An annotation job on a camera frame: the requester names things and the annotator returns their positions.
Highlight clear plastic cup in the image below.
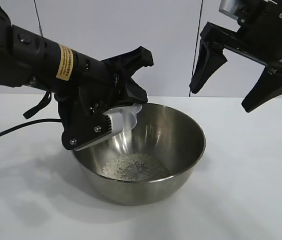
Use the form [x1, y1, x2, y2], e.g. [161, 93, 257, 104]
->
[104, 103, 144, 135]

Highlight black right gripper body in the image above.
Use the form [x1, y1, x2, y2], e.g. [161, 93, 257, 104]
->
[199, 0, 282, 82]

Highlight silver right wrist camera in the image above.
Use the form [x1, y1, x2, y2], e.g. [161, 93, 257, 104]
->
[219, 0, 246, 25]

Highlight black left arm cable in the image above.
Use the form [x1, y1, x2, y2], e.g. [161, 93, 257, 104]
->
[0, 118, 64, 145]

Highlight stainless steel mixing bowl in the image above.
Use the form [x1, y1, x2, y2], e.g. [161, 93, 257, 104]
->
[70, 101, 206, 207]

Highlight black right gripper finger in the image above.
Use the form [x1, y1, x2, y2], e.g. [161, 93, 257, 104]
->
[242, 66, 282, 113]
[189, 39, 228, 94]

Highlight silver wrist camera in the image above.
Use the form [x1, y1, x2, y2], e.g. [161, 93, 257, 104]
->
[219, 0, 246, 25]
[75, 107, 138, 152]

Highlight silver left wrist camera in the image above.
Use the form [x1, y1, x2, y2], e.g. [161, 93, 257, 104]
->
[75, 107, 138, 152]

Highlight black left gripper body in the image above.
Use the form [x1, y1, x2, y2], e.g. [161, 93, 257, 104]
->
[57, 46, 154, 151]

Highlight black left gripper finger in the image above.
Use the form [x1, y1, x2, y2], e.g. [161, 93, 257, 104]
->
[124, 76, 148, 105]

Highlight black velcro strap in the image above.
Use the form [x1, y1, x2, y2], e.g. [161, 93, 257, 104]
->
[22, 90, 53, 120]

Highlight white rice grains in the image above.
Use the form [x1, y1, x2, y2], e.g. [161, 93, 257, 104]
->
[100, 153, 170, 182]

